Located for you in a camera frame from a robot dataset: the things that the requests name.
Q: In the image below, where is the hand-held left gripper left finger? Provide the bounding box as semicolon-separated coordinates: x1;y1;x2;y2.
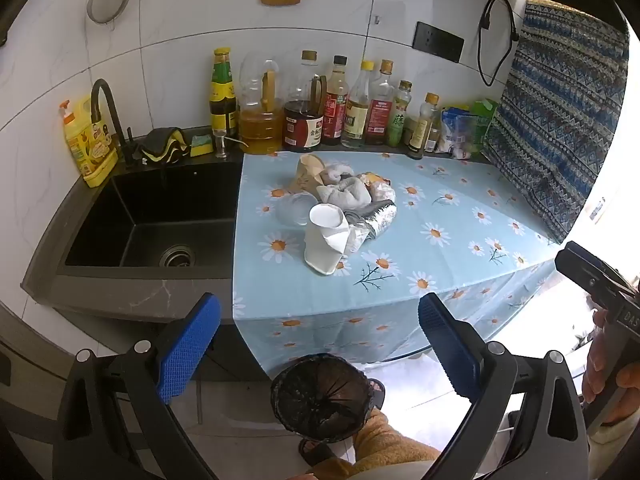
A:
52;292;222;480

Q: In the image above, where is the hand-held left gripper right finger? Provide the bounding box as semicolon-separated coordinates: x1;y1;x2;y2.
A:
418;292;591;480

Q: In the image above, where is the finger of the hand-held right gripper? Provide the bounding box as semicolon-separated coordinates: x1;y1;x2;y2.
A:
567;241;640;287
555;254;626;306

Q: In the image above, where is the bin with black bag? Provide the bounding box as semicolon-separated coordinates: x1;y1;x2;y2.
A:
270;354;377;443

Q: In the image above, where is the clear plastic bag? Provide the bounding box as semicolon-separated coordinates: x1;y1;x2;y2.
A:
275;191;321;227

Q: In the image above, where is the white cloth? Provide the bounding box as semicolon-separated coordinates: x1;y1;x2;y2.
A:
327;162;360;186
316;175;373;211

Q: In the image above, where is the person's right forearm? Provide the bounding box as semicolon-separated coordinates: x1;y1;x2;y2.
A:
587;405;640;461

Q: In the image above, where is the person's right hand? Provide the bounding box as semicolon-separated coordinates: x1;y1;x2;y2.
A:
581;309;640;406

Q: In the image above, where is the dark slipper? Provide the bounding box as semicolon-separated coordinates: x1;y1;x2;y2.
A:
299;437;337;467
365;379;387;411

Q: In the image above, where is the blue daisy tablecloth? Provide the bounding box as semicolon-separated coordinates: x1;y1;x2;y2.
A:
231;151;566;367

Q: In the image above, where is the metal sink drain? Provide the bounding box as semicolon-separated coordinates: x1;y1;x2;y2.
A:
159;245;193;267

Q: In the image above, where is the orange fuzzy mat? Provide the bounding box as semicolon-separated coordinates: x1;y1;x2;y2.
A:
300;407;441;480

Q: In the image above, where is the crumpled white paper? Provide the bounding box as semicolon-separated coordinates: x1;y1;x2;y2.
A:
342;225;371;257

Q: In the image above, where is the black sink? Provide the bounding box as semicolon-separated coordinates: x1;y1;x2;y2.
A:
64;160;243;268

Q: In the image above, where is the silver foil wrapper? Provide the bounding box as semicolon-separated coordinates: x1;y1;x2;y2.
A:
345;199;398;241

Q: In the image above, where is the blue patterned cloth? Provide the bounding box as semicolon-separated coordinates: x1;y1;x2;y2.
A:
482;0;632;246

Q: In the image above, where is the white paper cup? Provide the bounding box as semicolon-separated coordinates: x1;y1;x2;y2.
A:
302;203;351;276

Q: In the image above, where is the red white snack wrapper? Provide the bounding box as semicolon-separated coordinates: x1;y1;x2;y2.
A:
367;182;397;206

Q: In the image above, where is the green box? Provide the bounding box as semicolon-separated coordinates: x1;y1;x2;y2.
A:
470;99;501;153

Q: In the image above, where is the white seasoning bag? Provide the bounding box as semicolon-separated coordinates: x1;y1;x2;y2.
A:
435;107;481;156

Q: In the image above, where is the yellow green sponge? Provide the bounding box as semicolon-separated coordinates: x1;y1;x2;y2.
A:
189;132;213;158

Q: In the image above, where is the black and yellow cloth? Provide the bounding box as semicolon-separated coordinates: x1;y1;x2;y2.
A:
137;127;191;165

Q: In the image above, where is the chrome soap dispenser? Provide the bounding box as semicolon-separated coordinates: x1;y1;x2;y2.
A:
212;127;249;159

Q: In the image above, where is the brown paper cup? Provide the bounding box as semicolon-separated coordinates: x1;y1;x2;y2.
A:
287;155;328;196

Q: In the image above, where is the small yellow cap bottle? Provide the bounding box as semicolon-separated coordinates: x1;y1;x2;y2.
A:
406;92;441;160

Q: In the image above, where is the yellow dish soap bottle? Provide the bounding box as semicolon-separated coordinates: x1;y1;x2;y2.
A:
59;99;120;189

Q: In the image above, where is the clear cooking oil jug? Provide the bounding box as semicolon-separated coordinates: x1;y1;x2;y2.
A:
238;52;283;156

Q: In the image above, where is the gold cap red label bottle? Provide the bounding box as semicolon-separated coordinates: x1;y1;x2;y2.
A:
365;59;396;146

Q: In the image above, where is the dark soy sauce jug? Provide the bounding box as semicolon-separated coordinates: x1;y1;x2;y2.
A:
282;50;326;152

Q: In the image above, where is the clear bottle white label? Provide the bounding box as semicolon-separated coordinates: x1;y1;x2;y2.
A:
342;60;376;150

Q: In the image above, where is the dark sauce bottle green label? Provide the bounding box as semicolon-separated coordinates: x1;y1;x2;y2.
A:
209;47;239;137

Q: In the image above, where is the black faucet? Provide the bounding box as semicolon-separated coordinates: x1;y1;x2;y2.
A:
90;78;138;166

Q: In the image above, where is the black cap red label bottle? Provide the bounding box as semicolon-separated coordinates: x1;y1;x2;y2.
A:
322;55;350;146

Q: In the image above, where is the black wall outlet panel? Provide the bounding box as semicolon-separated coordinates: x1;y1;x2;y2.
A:
413;21;465;63

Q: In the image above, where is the black cable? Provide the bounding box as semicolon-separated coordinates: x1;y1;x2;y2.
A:
476;0;521;88

